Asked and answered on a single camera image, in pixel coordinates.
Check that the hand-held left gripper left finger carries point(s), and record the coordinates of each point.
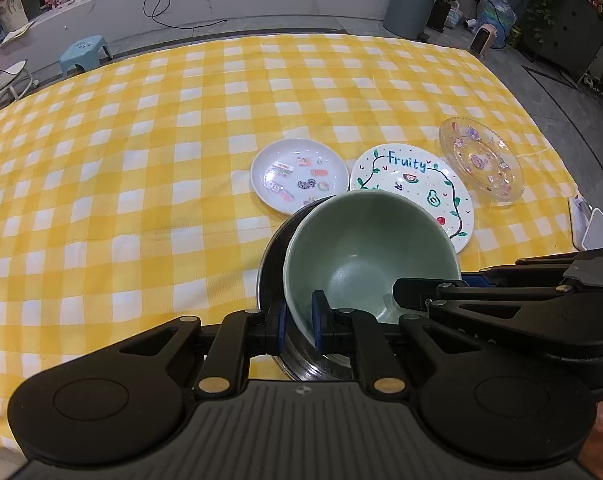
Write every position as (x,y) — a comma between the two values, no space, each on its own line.
(281,327)

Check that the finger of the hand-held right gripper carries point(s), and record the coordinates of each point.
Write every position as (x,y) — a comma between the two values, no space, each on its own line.
(416,294)
(521,271)

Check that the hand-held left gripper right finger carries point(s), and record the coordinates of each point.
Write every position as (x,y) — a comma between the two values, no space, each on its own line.
(318,325)

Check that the orange steel bowl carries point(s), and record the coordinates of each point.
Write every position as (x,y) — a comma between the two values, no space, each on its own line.
(271,265)

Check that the green ceramic bowl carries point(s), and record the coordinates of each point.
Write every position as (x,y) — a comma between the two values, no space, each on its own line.
(361,245)

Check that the clear glass plate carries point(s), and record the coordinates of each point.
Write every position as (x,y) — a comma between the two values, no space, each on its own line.
(484,167)

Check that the white fruit print plate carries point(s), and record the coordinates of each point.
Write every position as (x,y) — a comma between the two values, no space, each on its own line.
(406,175)

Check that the small white sticker plate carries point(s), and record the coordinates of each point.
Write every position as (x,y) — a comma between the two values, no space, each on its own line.
(296,175)

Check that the white phone stand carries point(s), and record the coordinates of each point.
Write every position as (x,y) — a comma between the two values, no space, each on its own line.
(592,227)

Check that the yellow checked tablecloth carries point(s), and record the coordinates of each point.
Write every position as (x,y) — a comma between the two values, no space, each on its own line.
(131,185)

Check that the pink space heater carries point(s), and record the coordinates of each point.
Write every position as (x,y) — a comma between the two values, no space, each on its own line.
(483,41)

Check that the dark grey cabinet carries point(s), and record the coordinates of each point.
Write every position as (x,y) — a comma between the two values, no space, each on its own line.
(566,35)

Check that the white hair dryer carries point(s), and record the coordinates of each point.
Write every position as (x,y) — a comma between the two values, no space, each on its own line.
(470,22)

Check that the blue water jug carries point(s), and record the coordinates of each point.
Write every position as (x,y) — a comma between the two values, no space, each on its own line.
(499,17)

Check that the small white woven basket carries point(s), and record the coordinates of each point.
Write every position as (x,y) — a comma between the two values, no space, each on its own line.
(454,16)

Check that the grey green trash can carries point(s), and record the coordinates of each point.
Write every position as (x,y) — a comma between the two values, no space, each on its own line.
(409,2)

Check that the white marble tv console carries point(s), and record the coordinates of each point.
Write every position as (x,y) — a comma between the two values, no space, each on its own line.
(261,0)

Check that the light blue plastic stool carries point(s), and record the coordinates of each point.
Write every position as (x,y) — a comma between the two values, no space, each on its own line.
(83,55)

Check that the white round side table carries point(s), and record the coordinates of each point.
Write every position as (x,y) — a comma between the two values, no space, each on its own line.
(8,80)

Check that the white card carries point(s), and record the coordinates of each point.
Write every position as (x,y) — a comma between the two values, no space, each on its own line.
(13,15)

